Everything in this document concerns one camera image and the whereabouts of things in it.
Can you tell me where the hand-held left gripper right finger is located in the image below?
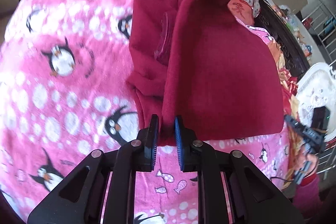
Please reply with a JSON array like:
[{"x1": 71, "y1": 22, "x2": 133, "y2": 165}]
[{"x1": 175, "y1": 115, "x2": 305, "y2": 224}]

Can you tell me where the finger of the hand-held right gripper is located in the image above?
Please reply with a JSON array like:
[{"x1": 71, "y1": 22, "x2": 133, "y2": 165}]
[
  {"x1": 284, "y1": 115, "x2": 306, "y2": 135},
  {"x1": 294, "y1": 153, "x2": 319, "y2": 185}
]

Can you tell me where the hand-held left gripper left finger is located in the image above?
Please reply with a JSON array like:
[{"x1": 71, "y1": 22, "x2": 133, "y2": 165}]
[{"x1": 27, "y1": 114, "x2": 160, "y2": 224}]

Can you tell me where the dark red knitted sweater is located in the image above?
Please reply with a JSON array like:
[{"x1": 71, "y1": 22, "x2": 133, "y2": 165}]
[{"x1": 126, "y1": 0, "x2": 285, "y2": 147}]

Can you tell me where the person's right forearm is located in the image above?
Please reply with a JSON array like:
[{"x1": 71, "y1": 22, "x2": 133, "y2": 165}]
[{"x1": 291, "y1": 169, "x2": 326, "y2": 224}]

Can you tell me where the orange cream red towel blanket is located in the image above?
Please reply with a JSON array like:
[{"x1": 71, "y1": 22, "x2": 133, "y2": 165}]
[{"x1": 268, "y1": 38, "x2": 309, "y2": 191}]

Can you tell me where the pink penguin print blanket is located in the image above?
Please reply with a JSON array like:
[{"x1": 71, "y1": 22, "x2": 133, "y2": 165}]
[{"x1": 0, "y1": 0, "x2": 297, "y2": 224}]

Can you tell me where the pile of small table items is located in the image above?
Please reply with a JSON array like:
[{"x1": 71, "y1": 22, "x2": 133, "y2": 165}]
[{"x1": 273, "y1": 4, "x2": 314, "y2": 58}]

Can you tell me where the metal rack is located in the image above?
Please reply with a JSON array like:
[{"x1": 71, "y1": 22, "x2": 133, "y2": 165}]
[{"x1": 302, "y1": 0, "x2": 336, "y2": 62}]

